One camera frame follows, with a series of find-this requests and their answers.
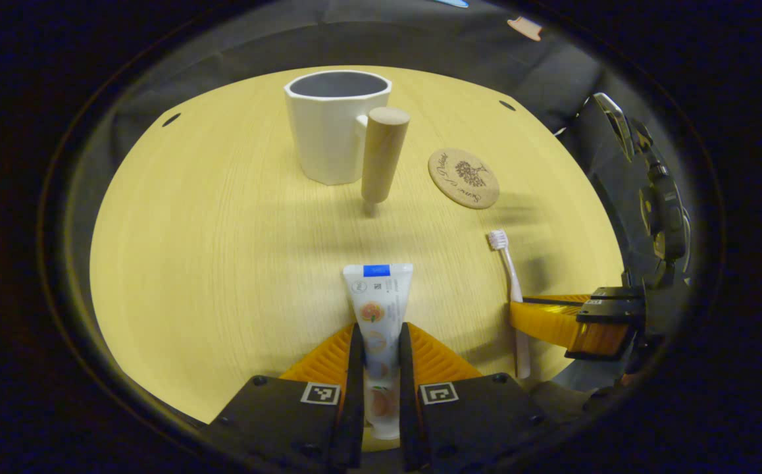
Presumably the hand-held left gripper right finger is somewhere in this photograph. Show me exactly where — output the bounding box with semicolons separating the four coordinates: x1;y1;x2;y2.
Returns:
398;321;556;473

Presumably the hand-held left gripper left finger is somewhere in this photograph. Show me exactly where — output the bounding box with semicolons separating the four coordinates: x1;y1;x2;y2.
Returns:
207;321;367;473

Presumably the pink toothbrush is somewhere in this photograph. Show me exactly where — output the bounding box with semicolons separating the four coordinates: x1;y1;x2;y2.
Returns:
488;229;532;380

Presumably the white toothpaste tube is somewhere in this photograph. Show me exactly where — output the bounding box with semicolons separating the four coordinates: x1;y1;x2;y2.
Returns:
343;263;415;440

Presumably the round wooden coaster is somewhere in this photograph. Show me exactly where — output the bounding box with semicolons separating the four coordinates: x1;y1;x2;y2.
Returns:
428;148;501;210

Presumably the white cup with wooden handle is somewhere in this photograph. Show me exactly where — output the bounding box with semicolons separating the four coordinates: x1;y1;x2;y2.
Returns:
284;69;411;218

